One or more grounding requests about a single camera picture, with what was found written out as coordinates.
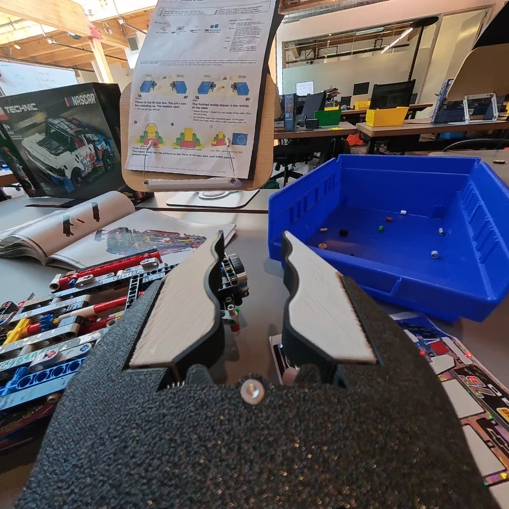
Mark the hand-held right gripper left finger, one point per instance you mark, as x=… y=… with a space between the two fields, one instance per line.
x=179 y=318

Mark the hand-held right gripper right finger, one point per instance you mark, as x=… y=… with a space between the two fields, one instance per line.
x=326 y=318

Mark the instruction booklet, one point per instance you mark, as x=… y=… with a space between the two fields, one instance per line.
x=139 y=238

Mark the partly built toy car model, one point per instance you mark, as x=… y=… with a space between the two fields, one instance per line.
x=59 y=330

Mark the wood-edged office desk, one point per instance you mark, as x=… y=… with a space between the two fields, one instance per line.
x=318 y=129
x=417 y=128

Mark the blue plastic bin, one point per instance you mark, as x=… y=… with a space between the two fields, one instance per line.
x=377 y=286

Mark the black office chair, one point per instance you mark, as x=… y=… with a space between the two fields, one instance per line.
x=294 y=159

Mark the shiny sticker sheet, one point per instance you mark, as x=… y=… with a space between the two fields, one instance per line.
x=469 y=405

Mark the orange object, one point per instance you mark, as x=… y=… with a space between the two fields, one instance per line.
x=354 y=140

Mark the wooden document stand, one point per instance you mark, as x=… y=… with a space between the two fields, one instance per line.
x=485 y=71
x=126 y=131

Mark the green plastic bin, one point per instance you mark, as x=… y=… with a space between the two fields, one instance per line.
x=328 y=118

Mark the blue and orange box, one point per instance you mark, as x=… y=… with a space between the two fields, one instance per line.
x=289 y=113

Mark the large yellow plastic bin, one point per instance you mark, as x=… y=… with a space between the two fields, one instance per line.
x=387 y=117

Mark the black toy car set box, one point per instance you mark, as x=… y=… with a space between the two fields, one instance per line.
x=59 y=139

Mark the small yellow plastic bin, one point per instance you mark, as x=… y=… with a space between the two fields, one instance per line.
x=362 y=105

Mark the large black monitor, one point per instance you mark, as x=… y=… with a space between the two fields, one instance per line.
x=391 y=95

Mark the printed instruction sheet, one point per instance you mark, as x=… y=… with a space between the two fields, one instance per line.
x=199 y=79

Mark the blue toy set box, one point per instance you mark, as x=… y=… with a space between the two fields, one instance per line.
x=441 y=103

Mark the whiteboard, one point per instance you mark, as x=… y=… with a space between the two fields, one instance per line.
x=31 y=79

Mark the black floor lamp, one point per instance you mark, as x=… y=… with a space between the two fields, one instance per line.
x=423 y=22

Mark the white wall screen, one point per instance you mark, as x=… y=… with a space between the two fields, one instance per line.
x=304 y=88

